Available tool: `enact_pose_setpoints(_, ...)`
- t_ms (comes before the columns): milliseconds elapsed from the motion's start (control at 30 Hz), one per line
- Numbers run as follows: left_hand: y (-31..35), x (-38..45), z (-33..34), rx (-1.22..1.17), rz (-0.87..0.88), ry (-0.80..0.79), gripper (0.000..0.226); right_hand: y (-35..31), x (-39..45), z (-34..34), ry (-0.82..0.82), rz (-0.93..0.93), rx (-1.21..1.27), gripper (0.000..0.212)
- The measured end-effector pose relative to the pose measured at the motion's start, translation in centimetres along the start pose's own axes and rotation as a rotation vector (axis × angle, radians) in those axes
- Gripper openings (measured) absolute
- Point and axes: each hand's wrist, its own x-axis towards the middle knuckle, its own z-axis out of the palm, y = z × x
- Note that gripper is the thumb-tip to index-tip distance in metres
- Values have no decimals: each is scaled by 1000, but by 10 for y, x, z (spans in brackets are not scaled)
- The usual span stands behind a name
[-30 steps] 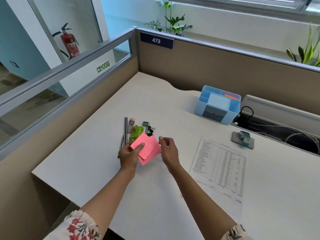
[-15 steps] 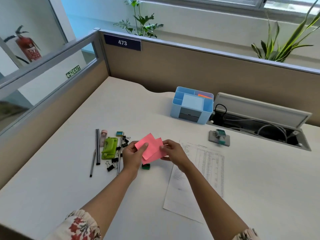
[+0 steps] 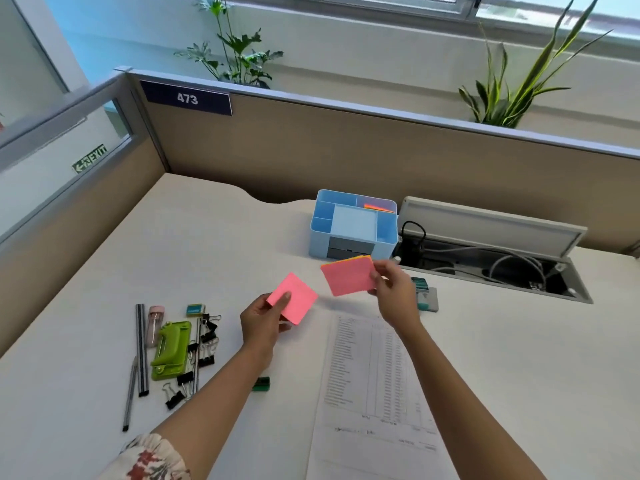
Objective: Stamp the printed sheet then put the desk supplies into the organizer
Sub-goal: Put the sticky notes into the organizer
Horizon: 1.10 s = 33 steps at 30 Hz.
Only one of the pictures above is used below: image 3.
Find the person's right hand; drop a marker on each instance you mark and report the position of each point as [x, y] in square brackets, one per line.
[397, 299]

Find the person's left hand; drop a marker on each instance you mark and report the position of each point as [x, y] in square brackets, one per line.
[260, 329]

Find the green date stamp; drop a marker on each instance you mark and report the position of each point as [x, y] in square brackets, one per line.
[420, 283]

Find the grey stamp pad case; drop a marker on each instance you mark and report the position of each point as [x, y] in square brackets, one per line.
[434, 299]

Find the pile of black binder clips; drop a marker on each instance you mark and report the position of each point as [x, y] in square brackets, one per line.
[207, 337]

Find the pink sticky note pad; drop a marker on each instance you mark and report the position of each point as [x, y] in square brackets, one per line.
[347, 277]
[300, 294]

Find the green pencil sharpener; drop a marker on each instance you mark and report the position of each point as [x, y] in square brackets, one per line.
[261, 384]

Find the teal eraser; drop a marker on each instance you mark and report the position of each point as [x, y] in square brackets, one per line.
[195, 309]

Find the black silver pen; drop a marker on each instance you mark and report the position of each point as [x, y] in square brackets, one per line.
[197, 364]

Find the blue desk organizer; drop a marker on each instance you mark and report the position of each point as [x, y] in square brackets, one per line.
[350, 224]

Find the green stapler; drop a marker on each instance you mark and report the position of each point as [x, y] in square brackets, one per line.
[170, 349]

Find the orange sticky note pad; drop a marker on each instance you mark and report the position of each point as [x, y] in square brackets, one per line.
[380, 208]

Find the printed paper sheet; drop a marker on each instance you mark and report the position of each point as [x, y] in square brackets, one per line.
[360, 394]

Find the clear pink lead tube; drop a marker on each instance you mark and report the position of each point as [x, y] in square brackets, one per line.
[155, 324]

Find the short grey pencil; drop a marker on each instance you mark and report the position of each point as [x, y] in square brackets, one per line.
[130, 394]

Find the person's left forearm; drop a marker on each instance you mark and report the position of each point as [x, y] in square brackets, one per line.
[215, 409]

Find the person's right forearm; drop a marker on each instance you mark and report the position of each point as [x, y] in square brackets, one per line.
[460, 409]

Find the white desk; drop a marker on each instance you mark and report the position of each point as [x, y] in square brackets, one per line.
[225, 234]

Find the beige partition panel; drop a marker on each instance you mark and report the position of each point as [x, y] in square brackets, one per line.
[350, 154]

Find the white floral dress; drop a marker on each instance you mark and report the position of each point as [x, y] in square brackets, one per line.
[145, 459]

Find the glass topped side partition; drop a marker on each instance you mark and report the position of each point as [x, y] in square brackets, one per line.
[75, 234]

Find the green snake plant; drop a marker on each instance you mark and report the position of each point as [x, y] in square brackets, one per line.
[505, 104]

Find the green exit sign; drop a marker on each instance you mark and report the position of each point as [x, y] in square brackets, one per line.
[90, 158]

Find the dark blue number sign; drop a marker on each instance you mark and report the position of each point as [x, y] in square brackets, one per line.
[187, 98]

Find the leafy green plant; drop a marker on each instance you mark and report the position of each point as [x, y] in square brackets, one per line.
[240, 49]

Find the grey window frame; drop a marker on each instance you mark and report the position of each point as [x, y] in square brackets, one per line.
[400, 2]

